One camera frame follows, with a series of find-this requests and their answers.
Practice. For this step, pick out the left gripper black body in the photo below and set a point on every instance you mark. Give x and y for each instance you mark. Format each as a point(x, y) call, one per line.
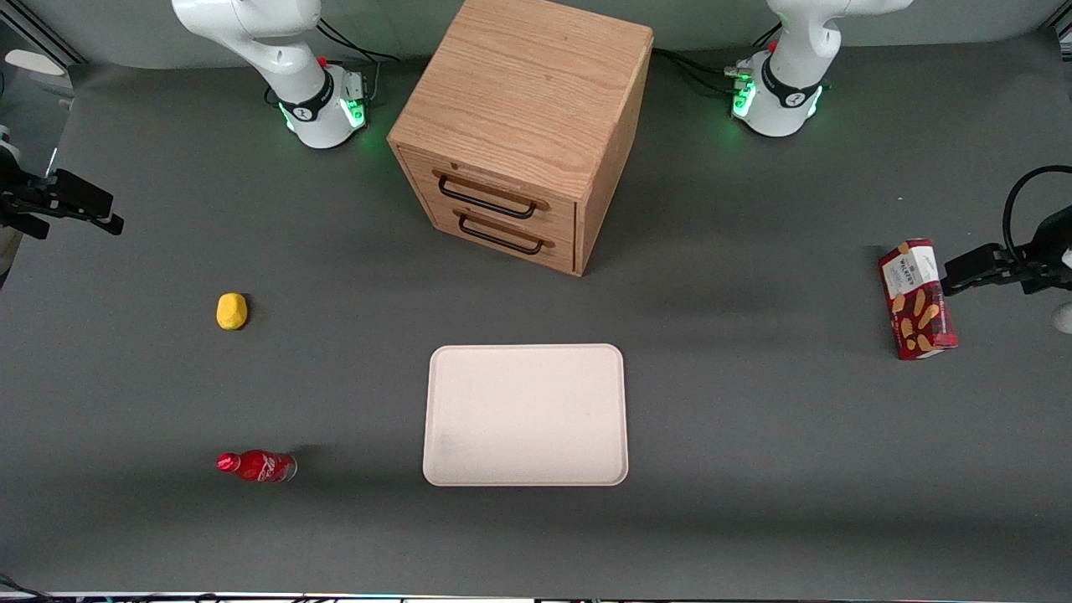
point(1039, 260)

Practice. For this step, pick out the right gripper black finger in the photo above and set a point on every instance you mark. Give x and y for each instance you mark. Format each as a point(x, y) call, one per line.
point(82, 195)
point(105, 224)

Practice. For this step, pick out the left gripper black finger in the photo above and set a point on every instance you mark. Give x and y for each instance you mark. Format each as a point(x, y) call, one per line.
point(971, 275)
point(994, 255)

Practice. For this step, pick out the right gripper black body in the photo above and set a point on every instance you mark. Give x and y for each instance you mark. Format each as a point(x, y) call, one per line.
point(18, 199)

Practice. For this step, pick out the red coke bottle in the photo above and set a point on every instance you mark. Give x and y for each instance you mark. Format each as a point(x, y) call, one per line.
point(260, 466)

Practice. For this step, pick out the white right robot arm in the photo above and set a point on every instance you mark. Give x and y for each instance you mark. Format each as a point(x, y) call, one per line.
point(318, 109)

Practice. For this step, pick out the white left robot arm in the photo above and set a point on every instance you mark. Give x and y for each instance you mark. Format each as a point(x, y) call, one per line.
point(787, 100)

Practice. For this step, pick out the cream rectangular tray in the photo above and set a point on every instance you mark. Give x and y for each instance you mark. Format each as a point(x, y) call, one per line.
point(528, 414)

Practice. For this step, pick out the red biscuit snack box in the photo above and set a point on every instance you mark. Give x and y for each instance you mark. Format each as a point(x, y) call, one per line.
point(917, 301)

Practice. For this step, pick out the white oval object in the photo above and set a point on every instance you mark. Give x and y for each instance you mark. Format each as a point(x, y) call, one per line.
point(29, 63)

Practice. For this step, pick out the yellow lemon-shaped object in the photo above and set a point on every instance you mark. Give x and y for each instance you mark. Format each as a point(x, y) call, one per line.
point(232, 311)

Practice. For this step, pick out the wooden drawer front with keyhole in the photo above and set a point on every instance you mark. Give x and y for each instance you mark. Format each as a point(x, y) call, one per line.
point(494, 180)

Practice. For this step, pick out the plain wooden drawer front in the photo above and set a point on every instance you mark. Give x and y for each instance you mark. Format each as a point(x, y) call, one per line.
point(519, 254)

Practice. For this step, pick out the wooden two-drawer cabinet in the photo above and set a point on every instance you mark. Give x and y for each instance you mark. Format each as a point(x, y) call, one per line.
point(519, 92)

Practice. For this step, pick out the aluminium frame bar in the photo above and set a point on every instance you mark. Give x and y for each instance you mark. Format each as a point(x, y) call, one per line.
point(46, 38)

